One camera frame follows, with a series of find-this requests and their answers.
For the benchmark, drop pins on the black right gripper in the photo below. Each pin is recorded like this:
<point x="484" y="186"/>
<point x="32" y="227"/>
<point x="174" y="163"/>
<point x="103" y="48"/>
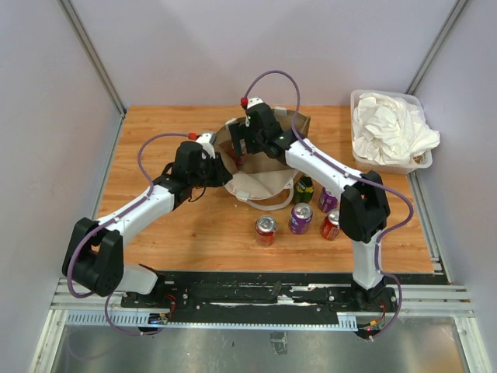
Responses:
<point x="235" y="133"/>

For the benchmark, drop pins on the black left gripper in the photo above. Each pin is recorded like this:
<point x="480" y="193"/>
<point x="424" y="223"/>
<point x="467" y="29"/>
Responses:
<point x="223" y="176"/>

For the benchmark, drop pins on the red cola can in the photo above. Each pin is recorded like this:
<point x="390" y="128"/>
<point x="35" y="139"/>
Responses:
<point x="239" y="158"/>
<point x="265" y="230"/>
<point x="330" y="228"/>

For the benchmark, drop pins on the burlap canvas tote bag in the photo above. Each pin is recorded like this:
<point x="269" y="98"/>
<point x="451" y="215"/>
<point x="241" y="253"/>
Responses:
<point x="259" y="181"/>

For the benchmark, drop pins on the green glass bottle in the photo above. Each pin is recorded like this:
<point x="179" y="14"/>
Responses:
<point x="303" y="190"/>

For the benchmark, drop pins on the purple Fanta can front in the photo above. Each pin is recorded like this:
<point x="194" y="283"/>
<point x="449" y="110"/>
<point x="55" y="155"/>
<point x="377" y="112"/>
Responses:
<point x="300" y="218"/>

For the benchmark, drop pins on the purple fanta can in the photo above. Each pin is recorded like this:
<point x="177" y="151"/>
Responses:
<point x="300" y="218"/>
<point x="327" y="201"/>

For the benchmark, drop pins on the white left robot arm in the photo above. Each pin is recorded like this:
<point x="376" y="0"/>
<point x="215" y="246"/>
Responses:
<point x="94" y="263"/>

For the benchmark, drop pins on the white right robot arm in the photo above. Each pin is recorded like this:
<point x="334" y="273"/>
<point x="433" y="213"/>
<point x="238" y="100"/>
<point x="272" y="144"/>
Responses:
<point x="363" y="205"/>

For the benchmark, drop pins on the white crumpled cloth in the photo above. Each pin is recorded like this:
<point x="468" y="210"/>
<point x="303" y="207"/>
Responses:
<point x="392" y="130"/>

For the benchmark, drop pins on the white plastic basket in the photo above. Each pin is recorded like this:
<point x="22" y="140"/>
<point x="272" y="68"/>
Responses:
<point x="388" y="132"/>

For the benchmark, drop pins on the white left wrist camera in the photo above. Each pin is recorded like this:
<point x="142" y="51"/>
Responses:
<point x="207" y="140"/>

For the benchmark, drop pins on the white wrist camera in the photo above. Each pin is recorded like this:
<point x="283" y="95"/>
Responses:
<point x="247" y="105"/>
<point x="207" y="140"/>

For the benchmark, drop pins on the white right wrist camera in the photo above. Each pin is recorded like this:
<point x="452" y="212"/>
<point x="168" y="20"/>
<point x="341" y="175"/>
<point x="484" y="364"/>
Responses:
<point x="247" y="105"/>

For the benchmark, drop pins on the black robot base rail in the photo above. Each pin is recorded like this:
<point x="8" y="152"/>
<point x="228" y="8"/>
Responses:
<point x="273" y="299"/>

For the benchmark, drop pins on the aluminium frame post left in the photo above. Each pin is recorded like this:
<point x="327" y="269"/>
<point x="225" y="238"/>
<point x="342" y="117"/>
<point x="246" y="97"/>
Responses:
<point x="75" y="21"/>

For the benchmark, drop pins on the aluminium frame post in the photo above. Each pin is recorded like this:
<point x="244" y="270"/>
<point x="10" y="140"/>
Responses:
<point x="75" y="21"/>
<point x="454" y="16"/>

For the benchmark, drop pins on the aluminium frame post right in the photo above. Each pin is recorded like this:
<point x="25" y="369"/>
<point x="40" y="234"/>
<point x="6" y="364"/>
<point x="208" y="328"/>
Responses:
<point x="454" y="16"/>

